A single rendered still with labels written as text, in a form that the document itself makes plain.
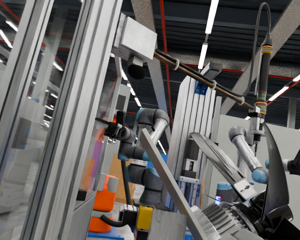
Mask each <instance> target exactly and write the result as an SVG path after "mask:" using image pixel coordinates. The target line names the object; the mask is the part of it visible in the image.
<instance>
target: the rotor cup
mask: <svg viewBox="0 0 300 240"><path fill-rule="evenodd" d="M265 191H266V189H265V190H264V191H262V192H260V193H259V194H257V195H256V196H254V197H252V198H251V199H249V201H248V206H246V205H245V204H243V203H241V202H237V203H235V204H234V205H233V206H235V207H237V208H238V209H239V210H240V211H241V212H242V213H243V214H244V215H245V216H246V217H247V218H248V219H249V220H250V222H251V223H252V225H253V226H254V228H255V230H256V231H257V233H258V235H259V236H260V237H261V238H263V239H264V240H269V238H268V235H267V233H266V232H269V233H274V232H275V230H276V229H277V227H278V226H279V225H280V223H281V222H282V220H283V219H284V217H285V218H286V219H288V220H289V219H290V218H292V220H290V222H292V221H293V214H292V211H291V209H290V207H289V205H288V204H287V205H284V206H281V207H279V208H276V209H274V210H272V211H271V212H269V213H268V214H267V215H266V216H265V219H264V220H263V221H261V215H262V208H263V205H260V204H259V202H260V199H262V200H264V196H265Z"/></svg>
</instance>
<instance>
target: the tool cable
mask: <svg viewBox="0 0 300 240"><path fill-rule="evenodd" d="M263 5H265V6H266V8H267V12H268V31H267V33H270V9H269V6H268V4H267V3H266V2H263V3H262V4H261V5H260V8H259V11H258V16H257V23H256V30H255V37H254V45H253V53H252V61H251V68H250V77H249V83H248V87H247V90H246V92H245V93H244V94H243V95H240V94H237V93H234V92H232V91H230V90H229V89H227V88H225V87H223V86H221V85H219V84H217V83H216V81H215V80H210V79H209V78H207V77H205V76H203V75H202V74H200V73H198V72H196V71H195V70H193V69H191V68H190V67H188V66H186V65H185V64H183V63H181V62H179V60H178V59H174V58H173V57H171V56H169V55H167V54H166V53H164V52H162V51H160V50H159V49H156V50H155V52H156V53H158V54H160V55H161V56H163V57H165V58H167V59H169V60H171V61H172V62H174V63H176V64H177V65H176V67H175V68H173V67H172V69H173V70H176V69H177V68H178V66H179V65H180V66H181V67H183V68H185V69H187V70H189V71H190V72H192V73H194V74H196V75H198V76H199V77H201V78H203V79H205V80H206V81H208V82H210V83H212V84H213V85H214V87H213V88H210V87H209V89H210V90H214V89H215V87H216V86H217V87H219V88H221V89H223V90H224V91H226V92H228V93H230V94H232V95H234V96H237V97H239V99H241V100H242V103H241V104H240V103H238V104H239V105H242V104H243V103H244V97H245V96H246V95H247V94H248V92H249V89H250V85H251V79H252V73H253V66H254V58H255V50H256V43H257V35H258V27H259V20H260V12H261V8H262V6H263Z"/></svg>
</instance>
